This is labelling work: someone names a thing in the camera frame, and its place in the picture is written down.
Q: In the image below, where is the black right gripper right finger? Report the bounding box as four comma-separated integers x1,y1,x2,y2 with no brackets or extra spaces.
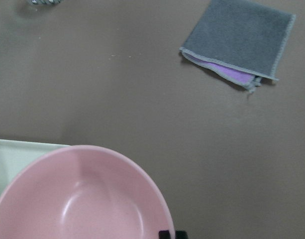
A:
175,231,187,239

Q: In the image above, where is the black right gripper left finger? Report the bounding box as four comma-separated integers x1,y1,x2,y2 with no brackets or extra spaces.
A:
158,231,170,239

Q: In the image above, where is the small pink bowl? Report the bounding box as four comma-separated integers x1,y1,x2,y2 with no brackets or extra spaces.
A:
0,145,175,239

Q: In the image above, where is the cream rabbit tray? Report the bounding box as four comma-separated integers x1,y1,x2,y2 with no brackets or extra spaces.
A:
0,139,66,196

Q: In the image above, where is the grey folded cloth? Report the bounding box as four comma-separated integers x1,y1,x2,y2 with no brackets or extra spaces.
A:
180,0,296,92

